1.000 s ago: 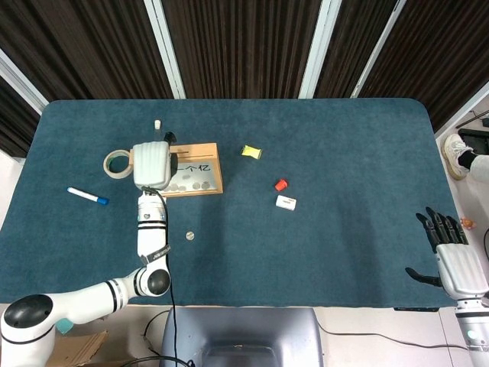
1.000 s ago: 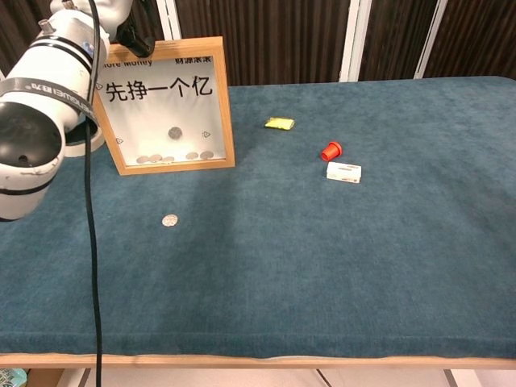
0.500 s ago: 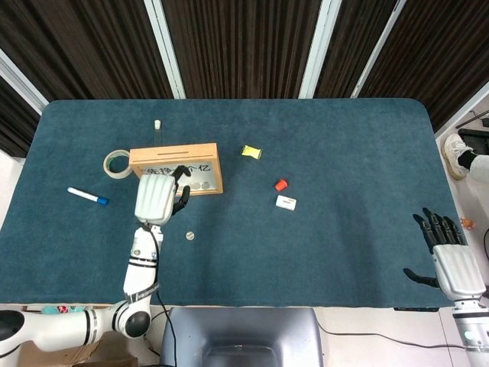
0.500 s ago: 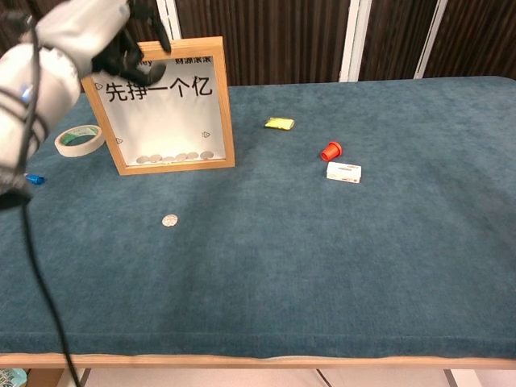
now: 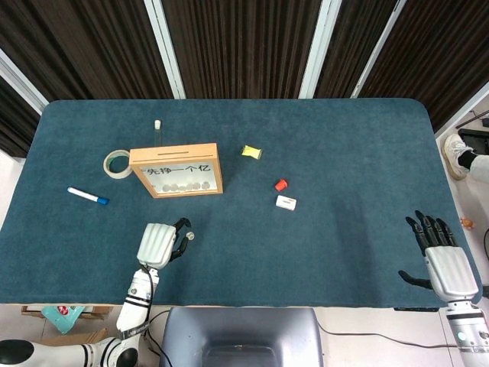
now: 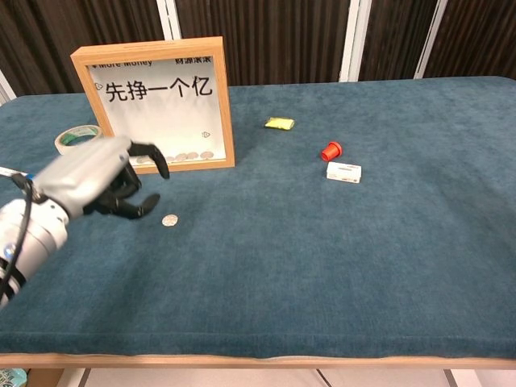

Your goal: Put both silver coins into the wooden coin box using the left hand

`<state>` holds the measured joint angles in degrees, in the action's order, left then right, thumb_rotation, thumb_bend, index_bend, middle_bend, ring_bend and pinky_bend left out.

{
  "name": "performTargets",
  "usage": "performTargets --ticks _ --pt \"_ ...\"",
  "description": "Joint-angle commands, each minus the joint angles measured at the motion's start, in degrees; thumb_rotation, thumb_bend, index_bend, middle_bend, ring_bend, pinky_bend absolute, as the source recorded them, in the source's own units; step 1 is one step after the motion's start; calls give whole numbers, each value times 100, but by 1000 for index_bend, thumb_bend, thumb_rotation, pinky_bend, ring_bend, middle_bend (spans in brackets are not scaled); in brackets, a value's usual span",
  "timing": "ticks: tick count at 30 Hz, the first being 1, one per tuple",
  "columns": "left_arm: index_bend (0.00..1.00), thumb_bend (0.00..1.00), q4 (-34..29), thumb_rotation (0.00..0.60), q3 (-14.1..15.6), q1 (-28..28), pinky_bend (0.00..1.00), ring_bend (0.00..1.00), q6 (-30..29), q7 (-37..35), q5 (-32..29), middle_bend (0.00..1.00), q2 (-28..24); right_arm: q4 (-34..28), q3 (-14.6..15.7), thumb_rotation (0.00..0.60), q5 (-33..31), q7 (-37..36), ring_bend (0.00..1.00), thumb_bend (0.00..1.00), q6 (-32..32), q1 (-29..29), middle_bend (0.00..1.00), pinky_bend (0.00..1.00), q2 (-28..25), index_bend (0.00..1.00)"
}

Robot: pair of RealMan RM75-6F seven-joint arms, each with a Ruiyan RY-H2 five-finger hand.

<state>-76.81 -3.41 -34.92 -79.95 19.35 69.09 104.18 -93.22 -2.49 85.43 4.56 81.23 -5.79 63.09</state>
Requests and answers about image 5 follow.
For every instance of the white marker blue cap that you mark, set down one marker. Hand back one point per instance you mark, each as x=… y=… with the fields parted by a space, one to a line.
x=82 y=194

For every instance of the clear tube white cap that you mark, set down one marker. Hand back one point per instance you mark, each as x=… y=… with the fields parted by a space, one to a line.
x=157 y=124

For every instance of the white sneaker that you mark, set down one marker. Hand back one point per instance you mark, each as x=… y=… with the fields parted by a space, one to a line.
x=452 y=151

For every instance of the brown cardboard tray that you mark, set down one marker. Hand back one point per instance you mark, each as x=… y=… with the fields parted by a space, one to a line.
x=97 y=311

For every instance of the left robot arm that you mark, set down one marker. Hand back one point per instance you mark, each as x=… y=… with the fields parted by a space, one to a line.
x=133 y=306

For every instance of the white partition post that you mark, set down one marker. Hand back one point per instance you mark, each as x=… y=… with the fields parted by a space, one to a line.
x=378 y=49
x=462 y=111
x=23 y=86
x=319 y=49
x=164 y=49

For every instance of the small yellow packet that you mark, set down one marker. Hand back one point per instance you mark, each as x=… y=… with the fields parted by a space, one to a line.
x=251 y=151

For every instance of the blue table cloth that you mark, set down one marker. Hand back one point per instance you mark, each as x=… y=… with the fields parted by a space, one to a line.
x=305 y=248

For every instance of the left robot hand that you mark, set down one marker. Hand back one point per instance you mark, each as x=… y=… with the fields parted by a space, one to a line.
x=156 y=244

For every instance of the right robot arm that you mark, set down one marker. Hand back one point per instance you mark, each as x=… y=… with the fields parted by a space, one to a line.
x=466 y=332

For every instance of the wooden coin box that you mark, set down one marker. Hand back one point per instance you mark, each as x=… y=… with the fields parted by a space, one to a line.
x=175 y=154

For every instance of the beige masking tape roll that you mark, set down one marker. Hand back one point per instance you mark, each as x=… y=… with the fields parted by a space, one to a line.
x=114 y=176

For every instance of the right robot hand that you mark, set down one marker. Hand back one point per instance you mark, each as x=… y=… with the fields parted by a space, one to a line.
x=452 y=273

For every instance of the black floor equipment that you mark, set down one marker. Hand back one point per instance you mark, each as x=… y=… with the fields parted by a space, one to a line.
x=471 y=134

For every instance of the small red cap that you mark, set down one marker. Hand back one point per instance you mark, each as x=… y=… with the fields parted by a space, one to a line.
x=280 y=185

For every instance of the grey robot torso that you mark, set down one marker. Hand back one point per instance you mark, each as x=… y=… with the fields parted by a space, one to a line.
x=240 y=329

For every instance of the black table control panel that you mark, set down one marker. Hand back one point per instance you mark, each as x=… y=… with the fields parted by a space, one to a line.
x=416 y=308

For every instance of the person's leg white trousers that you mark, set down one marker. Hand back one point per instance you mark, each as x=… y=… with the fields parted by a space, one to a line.
x=480 y=168

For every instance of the small white box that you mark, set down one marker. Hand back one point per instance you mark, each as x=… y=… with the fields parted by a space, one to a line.
x=285 y=202

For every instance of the teal plastic bag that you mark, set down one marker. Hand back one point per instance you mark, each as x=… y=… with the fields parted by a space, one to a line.
x=61 y=317

